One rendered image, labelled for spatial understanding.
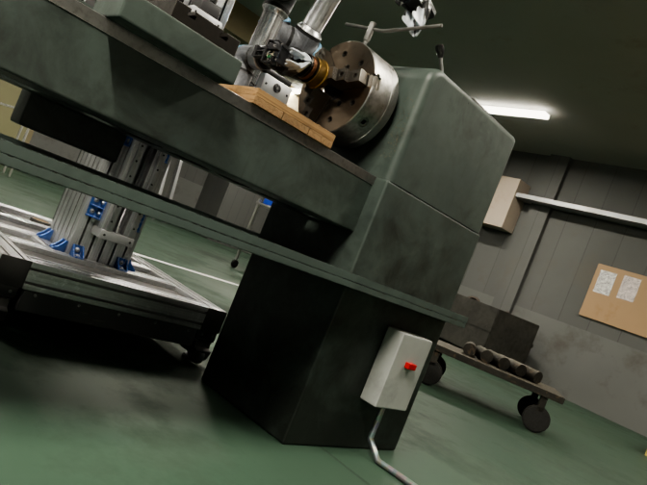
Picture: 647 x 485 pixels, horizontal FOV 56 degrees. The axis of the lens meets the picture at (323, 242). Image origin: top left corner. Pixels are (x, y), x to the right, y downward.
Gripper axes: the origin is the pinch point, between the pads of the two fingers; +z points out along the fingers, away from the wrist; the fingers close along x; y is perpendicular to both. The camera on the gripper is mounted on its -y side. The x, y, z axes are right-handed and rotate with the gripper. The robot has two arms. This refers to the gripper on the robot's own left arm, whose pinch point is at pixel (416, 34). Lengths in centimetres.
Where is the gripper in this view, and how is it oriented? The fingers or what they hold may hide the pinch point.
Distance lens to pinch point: 200.1
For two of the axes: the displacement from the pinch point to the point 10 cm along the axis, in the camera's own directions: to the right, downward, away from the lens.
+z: -0.8, 9.6, -2.8
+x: 7.5, -1.3, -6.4
